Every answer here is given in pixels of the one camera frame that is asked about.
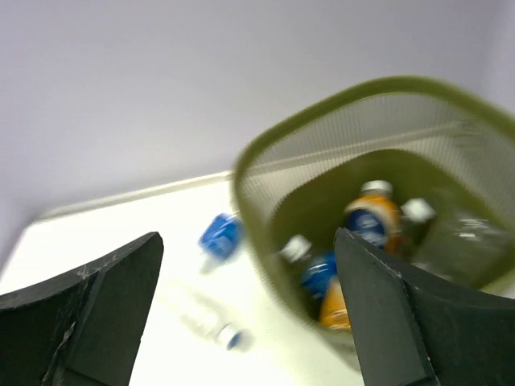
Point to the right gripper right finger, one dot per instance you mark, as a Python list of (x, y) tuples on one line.
[(411, 327)]

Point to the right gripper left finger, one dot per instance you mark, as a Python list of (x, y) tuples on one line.
[(84, 326)]

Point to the blue label bottle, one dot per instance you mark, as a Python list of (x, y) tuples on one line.
[(313, 267), (219, 241), (455, 244)]

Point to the orange juice bottle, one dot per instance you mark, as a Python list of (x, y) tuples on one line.
[(374, 217)]

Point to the green mesh waste bin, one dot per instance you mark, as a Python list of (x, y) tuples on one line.
[(427, 137)]

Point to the clear unlabelled bottle far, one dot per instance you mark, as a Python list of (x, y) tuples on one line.
[(205, 316)]

